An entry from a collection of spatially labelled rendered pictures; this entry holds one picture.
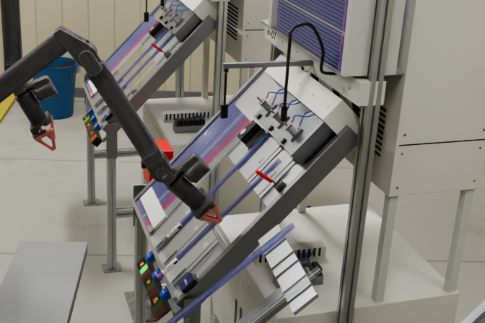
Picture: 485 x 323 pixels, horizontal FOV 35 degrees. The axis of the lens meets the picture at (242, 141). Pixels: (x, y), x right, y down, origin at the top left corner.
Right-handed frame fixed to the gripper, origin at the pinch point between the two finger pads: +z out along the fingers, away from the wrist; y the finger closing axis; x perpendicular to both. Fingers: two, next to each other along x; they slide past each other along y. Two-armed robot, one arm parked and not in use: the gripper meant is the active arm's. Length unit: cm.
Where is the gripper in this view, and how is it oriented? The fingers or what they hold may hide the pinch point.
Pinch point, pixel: (218, 218)
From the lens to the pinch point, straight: 227.8
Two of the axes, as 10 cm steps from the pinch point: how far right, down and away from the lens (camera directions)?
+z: 6.3, 6.0, 4.9
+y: -3.2, -3.8, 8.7
